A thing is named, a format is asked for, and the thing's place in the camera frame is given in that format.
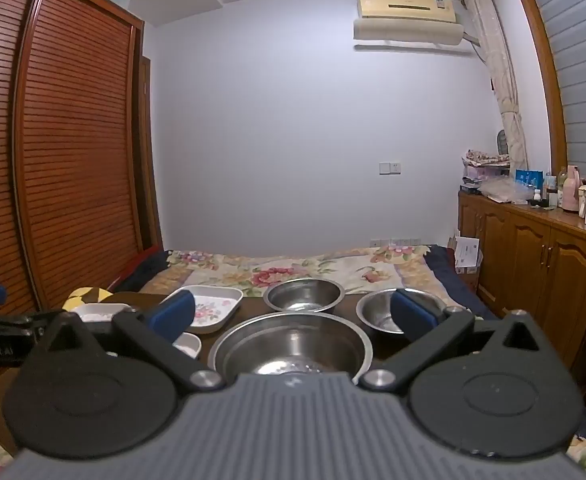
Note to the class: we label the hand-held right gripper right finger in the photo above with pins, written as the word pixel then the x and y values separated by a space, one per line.
pixel 413 317

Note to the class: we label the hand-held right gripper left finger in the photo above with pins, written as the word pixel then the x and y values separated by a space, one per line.
pixel 172 316

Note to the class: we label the small white dish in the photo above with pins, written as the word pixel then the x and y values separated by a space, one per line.
pixel 189 345

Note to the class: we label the small steel bowl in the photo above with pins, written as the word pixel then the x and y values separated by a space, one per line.
pixel 375 312

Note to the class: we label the rectangular floral plate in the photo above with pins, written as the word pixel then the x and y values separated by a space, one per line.
pixel 213 305

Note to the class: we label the white square plate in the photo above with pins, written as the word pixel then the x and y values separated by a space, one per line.
pixel 98 312

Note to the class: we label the medium steel bowl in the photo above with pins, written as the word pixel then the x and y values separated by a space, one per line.
pixel 303 296

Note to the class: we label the large steel bowl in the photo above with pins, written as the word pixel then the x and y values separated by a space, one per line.
pixel 293 345

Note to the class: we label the dark red-edged cloth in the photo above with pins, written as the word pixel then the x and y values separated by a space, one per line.
pixel 143 270

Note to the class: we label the yellow cloth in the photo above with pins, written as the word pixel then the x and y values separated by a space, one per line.
pixel 85 297

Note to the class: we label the white paper box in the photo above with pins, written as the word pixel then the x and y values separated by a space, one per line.
pixel 467 255

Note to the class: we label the wooden cabinet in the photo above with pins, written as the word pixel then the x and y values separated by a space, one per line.
pixel 533 260

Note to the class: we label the wooden slatted wardrobe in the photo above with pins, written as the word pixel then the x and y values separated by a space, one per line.
pixel 63 160

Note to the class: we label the wooden door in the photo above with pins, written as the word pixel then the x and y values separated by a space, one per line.
pixel 147 160

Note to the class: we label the clear plastic bags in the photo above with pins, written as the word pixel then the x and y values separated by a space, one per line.
pixel 505 189

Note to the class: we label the blue box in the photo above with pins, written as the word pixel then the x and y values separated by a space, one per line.
pixel 529 178

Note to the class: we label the small fan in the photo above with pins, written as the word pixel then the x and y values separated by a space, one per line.
pixel 502 142

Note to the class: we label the pink thermos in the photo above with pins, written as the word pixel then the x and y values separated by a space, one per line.
pixel 572 190

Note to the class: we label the cream curtain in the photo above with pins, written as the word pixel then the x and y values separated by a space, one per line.
pixel 503 85

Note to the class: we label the window blind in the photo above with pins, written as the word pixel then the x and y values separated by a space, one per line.
pixel 578 60

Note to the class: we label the beige air conditioner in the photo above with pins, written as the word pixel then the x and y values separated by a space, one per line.
pixel 405 6

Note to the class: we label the wall outlet row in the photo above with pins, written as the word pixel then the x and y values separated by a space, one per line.
pixel 395 241

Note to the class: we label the white wall socket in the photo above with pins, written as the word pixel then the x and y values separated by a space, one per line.
pixel 390 168

